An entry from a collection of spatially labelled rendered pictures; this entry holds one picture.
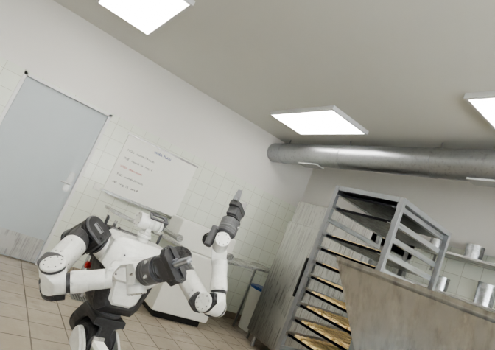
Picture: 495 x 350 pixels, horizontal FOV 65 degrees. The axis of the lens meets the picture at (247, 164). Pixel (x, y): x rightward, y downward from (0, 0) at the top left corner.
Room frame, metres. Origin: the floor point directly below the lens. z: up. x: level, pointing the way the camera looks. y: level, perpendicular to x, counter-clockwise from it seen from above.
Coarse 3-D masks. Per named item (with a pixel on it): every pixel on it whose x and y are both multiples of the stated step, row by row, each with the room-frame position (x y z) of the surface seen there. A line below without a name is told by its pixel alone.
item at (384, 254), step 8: (400, 200) 2.09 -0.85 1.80; (400, 208) 2.07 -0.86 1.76; (400, 216) 2.08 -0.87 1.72; (392, 224) 2.09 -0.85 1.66; (392, 232) 2.07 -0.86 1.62; (392, 240) 2.08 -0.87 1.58; (384, 248) 2.08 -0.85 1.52; (384, 256) 2.07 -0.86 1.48; (384, 264) 2.08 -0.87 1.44; (352, 344) 2.08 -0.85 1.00
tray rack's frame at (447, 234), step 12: (348, 192) 2.38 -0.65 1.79; (360, 192) 2.30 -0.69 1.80; (372, 192) 2.23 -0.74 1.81; (396, 204) 2.29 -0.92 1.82; (408, 204) 2.10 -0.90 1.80; (420, 216) 2.21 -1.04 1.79; (444, 228) 2.38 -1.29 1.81; (444, 240) 2.44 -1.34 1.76; (444, 252) 2.44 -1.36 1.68; (372, 264) 2.80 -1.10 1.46; (432, 276) 2.45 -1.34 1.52; (432, 288) 2.43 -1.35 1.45
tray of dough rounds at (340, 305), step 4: (308, 292) 2.42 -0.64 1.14; (312, 292) 2.42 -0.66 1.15; (316, 296) 2.37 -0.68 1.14; (320, 296) 2.37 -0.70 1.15; (324, 296) 2.40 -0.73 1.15; (324, 300) 2.32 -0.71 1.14; (328, 300) 2.32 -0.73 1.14; (332, 300) 2.40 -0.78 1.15; (336, 300) 2.55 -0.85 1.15; (332, 304) 2.27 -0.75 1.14; (336, 304) 2.27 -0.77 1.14; (340, 304) 2.29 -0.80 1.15; (344, 304) 2.49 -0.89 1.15; (340, 308) 2.22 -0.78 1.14; (344, 308) 2.29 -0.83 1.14
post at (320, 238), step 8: (336, 192) 2.44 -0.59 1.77; (336, 200) 2.44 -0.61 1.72; (328, 208) 2.45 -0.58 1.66; (328, 216) 2.43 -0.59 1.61; (328, 224) 2.45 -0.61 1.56; (320, 232) 2.44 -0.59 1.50; (320, 240) 2.44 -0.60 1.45; (312, 248) 2.45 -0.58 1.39; (312, 256) 2.44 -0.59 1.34; (312, 264) 2.44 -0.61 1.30; (304, 272) 2.45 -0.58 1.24; (304, 280) 2.43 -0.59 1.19; (296, 296) 2.44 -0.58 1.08; (288, 320) 2.44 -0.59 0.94; (288, 328) 2.44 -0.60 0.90; (280, 336) 2.45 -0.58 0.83; (280, 344) 2.43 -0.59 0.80
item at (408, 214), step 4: (404, 212) 2.15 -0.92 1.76; (408, 212) 2.17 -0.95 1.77; (408, 216) 2.18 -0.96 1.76; (412, 216) 2.20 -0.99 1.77; (416, 216) 2.22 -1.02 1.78; (412, 220) 2.25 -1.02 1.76; (416, 220) 2.23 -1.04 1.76; (420, 220) 2.26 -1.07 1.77; (420, 224) 2.27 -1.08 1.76; (424, 224) 2.29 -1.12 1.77; (428, 224) 2.32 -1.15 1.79; (424, 228) 2.34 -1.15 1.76; (428, 228) 2.33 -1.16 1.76; (432, 228) 2.36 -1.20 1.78; (432, 232) 2.37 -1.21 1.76; (436, 232) 2.39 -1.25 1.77; (436, 236) 2.41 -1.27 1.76; (440, 236) 2.43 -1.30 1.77
